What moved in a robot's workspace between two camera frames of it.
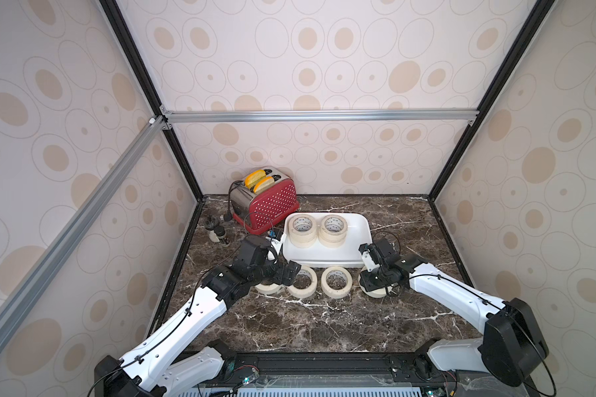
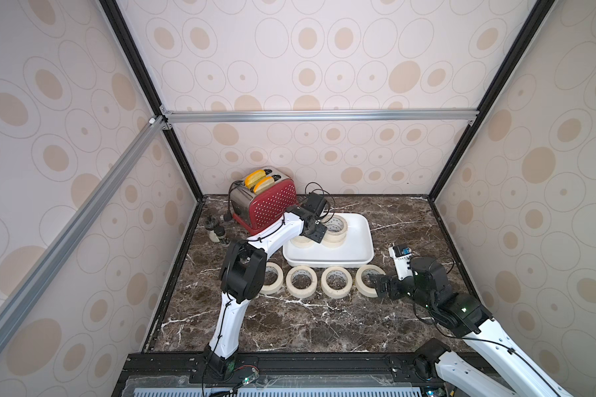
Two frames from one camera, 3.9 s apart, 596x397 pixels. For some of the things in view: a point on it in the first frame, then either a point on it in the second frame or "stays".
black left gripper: x=280 y=275 → x=318 y=233
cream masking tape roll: x=336 y=294 stays
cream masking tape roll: x=303 y=293 stays
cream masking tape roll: x=264 y=289 stays
